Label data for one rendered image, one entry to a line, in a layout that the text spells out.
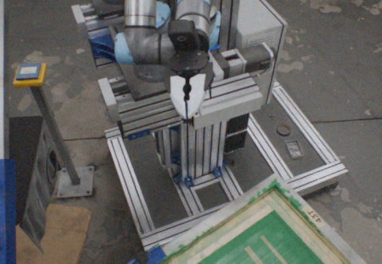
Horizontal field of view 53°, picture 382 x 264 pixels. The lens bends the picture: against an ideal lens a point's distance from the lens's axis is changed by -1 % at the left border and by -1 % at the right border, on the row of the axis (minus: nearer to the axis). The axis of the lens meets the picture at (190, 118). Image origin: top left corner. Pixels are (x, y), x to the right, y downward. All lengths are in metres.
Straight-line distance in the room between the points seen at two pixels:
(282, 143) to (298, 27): 1.56
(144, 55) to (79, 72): 2.41
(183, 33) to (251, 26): 0.94
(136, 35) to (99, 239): 1.67
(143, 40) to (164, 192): 1.44
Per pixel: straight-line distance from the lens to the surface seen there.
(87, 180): 2.60
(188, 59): 0.71
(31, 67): 1.91
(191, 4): 0.84
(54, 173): 1.82
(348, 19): 4.04
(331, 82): 3.29
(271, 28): 1.59
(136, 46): 0.91
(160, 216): 2.17
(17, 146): 1.64
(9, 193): 1.14
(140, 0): 0.92
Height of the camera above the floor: 2.15
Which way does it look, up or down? 50 degrees down
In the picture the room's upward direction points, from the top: straight up
